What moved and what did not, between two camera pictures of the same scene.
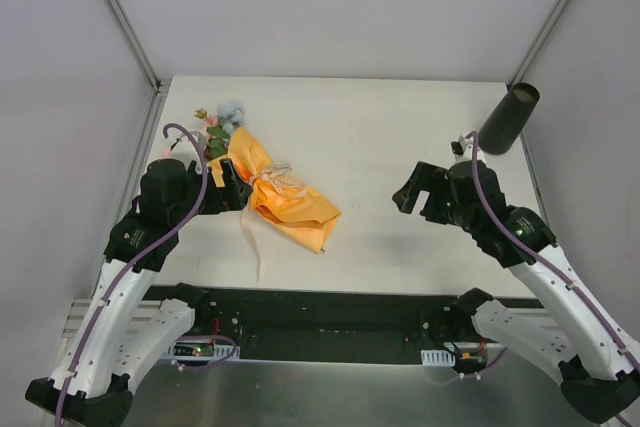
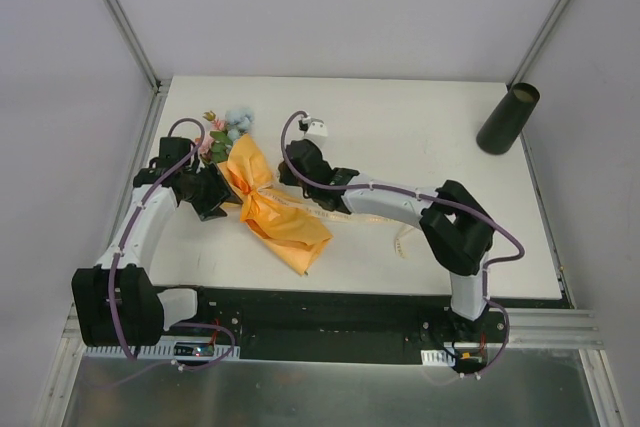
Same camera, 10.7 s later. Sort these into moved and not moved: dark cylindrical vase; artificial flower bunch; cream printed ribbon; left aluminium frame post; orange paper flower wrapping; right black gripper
Moved: right black gripper; artificial flower bunch; cream printed ribbon; orange paper flower wrapping
Not moved: dark cylindrical vase; left aluminium frame post
